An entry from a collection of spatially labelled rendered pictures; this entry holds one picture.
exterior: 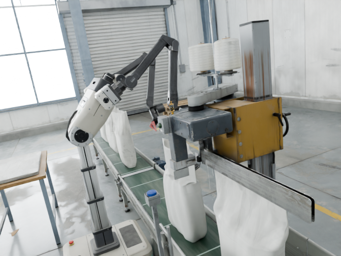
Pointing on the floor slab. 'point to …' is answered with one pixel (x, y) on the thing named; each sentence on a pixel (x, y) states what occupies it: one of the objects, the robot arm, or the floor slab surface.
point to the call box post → (157, 229)
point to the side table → (42, 193)
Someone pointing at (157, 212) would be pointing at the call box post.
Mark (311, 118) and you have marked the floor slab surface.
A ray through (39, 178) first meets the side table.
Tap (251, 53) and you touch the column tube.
